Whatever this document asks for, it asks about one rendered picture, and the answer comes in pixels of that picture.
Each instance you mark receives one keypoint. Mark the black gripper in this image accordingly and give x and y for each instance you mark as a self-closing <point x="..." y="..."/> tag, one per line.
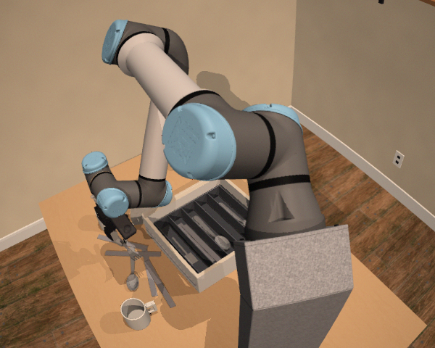
<point x="109" y="228"/>

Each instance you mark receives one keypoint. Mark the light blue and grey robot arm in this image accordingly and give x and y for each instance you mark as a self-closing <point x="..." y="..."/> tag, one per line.
<point x="209" y="141"/>

